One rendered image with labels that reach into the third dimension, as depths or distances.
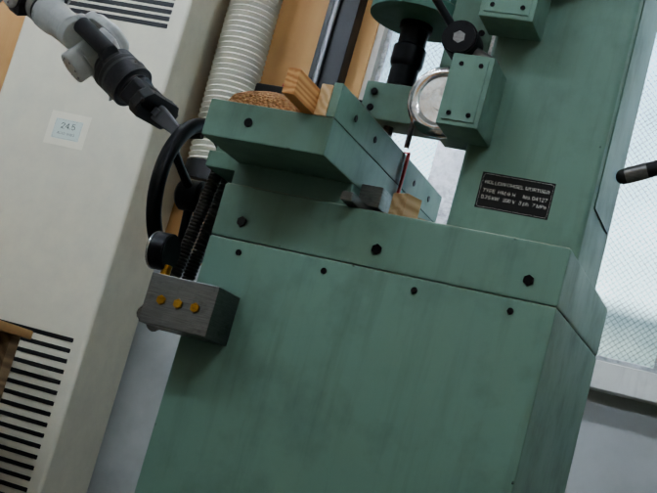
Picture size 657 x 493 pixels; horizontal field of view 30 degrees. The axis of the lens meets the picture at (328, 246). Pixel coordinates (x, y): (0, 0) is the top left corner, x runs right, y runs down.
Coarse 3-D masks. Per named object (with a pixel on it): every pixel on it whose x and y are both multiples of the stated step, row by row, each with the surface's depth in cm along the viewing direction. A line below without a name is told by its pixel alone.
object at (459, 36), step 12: (432, 0) 204; (444, 12) 202; (456, 24) 199; (468, 24) 198; (444, 36) 199; (456, 36) 198; (468, 36) 198; (444, 48) 199; (456, 48) 198; (468, 48) 197; (480, 48) 200
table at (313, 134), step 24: (216, 120) 189; (240, 120) 187; (264, 120) 186; (288, 120) 185; (312, 120) 183; (216, 144) 193; (240, 144) 189; (264, 144) 185; (288, 144) 184; (312, 144) 182; (336, 144) 185; (216, 168) 212; (288, 168) 196; (312, 168) 192; (336, 168) 187; (360, 168) 196
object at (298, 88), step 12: (288, 72) 177; (300, 72) 177; (288, 84) 177; (300, 84) 178; (312, 84) 181; (288, 96) 178; (300, 96) 178; (312, 96) 182; (300, 108) 182; (312, 108) 183
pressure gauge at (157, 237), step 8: (160, 232) 195; (152, 240) 193; (160, 240) 193; (168, 240) 193; (176, 240) 196; (152, 248) 193; (160, 248) 192; (168, 248) 194; (176, 248) 196; (152, 256) 193; (160, 256) 193; (168, 256) 194; (176, 256) 197; (152, 264) 194; (160, 264) 193; (168, 264) 195; (160, 272) 194; (168, 272) 194
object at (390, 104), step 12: (372, 84) 216; (384, 84) 215; (396, 84) 214; (372, 96) 215; (384, 96) 214; (396, 96) 214; (372, 108) 215; (384, 108) 214; (396, 108) 213; (384, 120) 214; (396, 120) 213; (408, 120) 212; (396, 132) 219; (420, 132) 214
